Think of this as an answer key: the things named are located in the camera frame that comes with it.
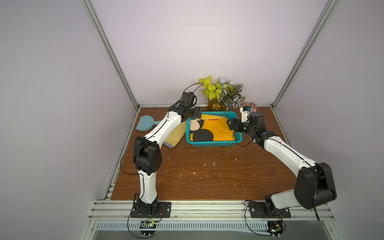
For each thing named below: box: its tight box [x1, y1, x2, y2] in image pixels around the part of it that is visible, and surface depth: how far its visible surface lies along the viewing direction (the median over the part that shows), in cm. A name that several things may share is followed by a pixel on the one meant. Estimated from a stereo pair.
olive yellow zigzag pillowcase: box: [163, 121, 186, 149], surface depth 99 cm
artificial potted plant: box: [198, 75, 246, 112], surface depth 97 cm
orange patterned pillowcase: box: [189, 114, 235, 142], surface depth 100 cm
